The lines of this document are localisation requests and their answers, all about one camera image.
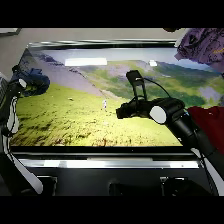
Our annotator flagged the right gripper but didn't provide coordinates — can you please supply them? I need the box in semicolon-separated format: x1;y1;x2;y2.
115;99;150;121

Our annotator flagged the blue shirt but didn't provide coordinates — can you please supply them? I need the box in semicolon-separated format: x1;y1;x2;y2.
11;66;51;98

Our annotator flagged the red garment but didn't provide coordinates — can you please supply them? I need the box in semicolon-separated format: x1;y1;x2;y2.
186;105;224;156

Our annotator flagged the purple garment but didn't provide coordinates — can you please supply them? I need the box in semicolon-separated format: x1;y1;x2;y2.
174;28;224;73

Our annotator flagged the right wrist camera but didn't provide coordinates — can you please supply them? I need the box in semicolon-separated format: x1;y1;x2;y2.
125;69;148;102

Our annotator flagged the black cable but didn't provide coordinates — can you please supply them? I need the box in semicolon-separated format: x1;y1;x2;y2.
142;77;172;100

